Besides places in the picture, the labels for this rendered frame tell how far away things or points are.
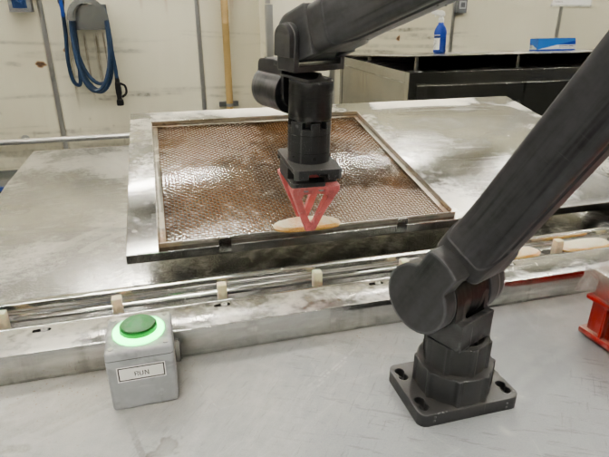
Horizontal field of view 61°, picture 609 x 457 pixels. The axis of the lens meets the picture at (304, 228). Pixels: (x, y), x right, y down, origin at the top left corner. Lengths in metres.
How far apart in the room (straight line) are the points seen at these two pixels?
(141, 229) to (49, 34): 3.61
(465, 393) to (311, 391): 0.17
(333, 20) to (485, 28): 4.63
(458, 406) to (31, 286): 0.66
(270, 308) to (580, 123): 0.43
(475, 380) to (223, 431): 0.27
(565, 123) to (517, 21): 4.95
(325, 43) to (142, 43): 3.78
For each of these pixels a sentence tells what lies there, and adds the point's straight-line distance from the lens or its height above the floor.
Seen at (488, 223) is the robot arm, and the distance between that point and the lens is 0.50.
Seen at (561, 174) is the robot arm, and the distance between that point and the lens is 0.46.
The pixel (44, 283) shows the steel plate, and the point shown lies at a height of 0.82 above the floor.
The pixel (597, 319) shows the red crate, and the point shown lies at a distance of 0.78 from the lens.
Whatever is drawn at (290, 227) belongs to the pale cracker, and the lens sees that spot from 0.72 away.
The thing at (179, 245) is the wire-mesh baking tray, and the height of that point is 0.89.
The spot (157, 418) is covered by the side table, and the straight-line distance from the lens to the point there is 0.61.
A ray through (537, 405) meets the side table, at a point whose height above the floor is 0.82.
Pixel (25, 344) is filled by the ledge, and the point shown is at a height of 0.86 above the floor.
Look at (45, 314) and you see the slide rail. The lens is 0.77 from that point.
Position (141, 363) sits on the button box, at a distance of 0.59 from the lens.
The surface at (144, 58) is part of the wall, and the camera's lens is 4.36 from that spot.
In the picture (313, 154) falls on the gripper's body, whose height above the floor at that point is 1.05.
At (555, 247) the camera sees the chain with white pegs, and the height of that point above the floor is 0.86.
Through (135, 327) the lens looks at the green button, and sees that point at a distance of 0.60.
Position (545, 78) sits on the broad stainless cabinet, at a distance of 3.00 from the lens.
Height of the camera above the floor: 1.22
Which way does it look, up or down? 23 degrees down
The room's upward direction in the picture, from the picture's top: straight up
